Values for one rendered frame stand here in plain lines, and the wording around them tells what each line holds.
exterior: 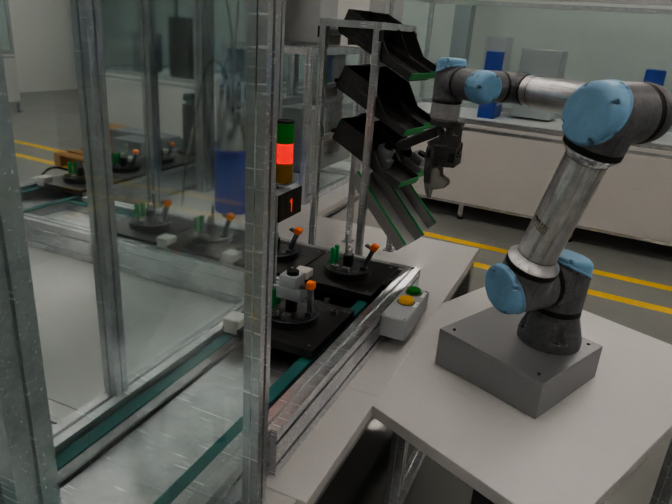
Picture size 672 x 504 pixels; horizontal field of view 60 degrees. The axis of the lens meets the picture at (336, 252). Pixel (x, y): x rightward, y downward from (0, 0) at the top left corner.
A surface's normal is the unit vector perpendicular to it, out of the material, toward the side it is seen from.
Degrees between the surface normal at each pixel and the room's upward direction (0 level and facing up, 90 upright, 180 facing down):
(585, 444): 0
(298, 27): 90
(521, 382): 90
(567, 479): 0
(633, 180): 90
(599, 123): 82
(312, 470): 0
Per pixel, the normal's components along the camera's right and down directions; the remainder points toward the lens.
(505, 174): -0.47, 0.29
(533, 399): -0.75, 0.19
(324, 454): 0.07, -0.93
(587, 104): -0.85, -0.01
